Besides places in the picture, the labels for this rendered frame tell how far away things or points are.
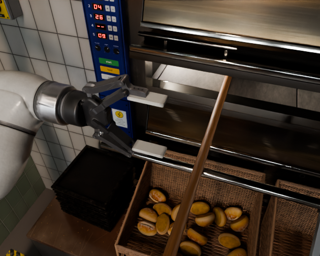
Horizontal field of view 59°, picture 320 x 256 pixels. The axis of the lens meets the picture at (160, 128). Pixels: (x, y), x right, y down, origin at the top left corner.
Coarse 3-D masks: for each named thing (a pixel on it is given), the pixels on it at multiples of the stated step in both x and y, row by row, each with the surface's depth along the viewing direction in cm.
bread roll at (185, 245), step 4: (188, 240) 127; (180, 244) 125; (184, 244) 124; (188, 244) 123; (192, 244) 123; (196, 244) 124; (180, 248) 125; (184, 248) 124; (188, 248) 123; (192, 248) 122; (196, 248) 122; (200, 248) 124; (184, 252) 124; (188, 252) 124; (192, 252) 123; (196, 252) 122; (200, 252) 123
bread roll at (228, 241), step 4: (220, 236) 127; (224, 236) 126; (228, 236) 126; (232, 236) 126; (236, 236) 127; (220, 240) 127; (224, 240) 126; (228, 240) 126; (232, 240) 126; (236, 240) 125; (224, 244) 127; (228, 244) 126; (232, 244) 126; (236, 244) 125; (240, 244) 126
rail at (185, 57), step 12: (132, 48) 94; (144, 48) 93; (156, 48) 92; (192, 60) 89; (204, 60) 88; (216, 60) 87; (228, 60) 87; (252, 72) 85; (264, 72) 83; (276, 72) 82; (288, 72) 81
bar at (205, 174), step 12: (132, 156) 94; (144, 156) 92; (180, 168) 89; (192, 168) 88; (204, 168) 88; (216, 180) 87; (228, 180) 85; (240, 180) 85; (252, 180) 85; (264, 192) 83; (276, 192) 82; (288, 192) 82; (312, 204) 80; (312, 240) 82; (312, 252) 80
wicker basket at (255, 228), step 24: (144, 168) 133; (216, 168) 133; (240, 168) 129; (144, 192) 142; (168, 192) 148; (216, 192) 139; (240, 192) 135; (192, 216) 140; (120, 240) 120; (144, 240) 131; (216, 240) 131; (240, 240) 131
